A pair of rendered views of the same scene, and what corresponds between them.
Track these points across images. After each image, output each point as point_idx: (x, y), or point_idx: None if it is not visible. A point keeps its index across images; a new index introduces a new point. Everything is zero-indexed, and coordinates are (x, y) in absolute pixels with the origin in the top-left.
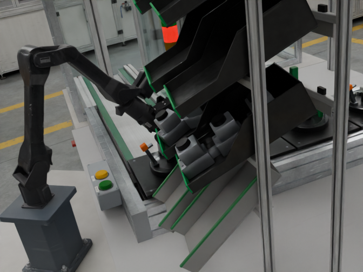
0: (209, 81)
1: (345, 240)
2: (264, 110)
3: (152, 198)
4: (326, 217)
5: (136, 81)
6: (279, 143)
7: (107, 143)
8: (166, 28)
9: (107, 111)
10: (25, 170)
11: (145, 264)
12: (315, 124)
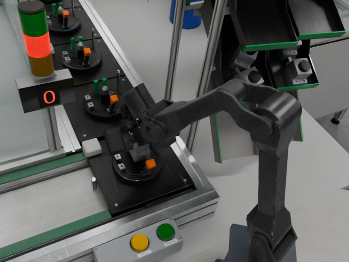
0: (309, 9)
1: None
2: None
3: (193, 181)
4: (181, 93)
5: (149, 99)
6: (115, 83)
7: (41, 255)
8: (47, 34)
9: None
10: (287, 232)
11: (240, 206)
12: (95, 54)
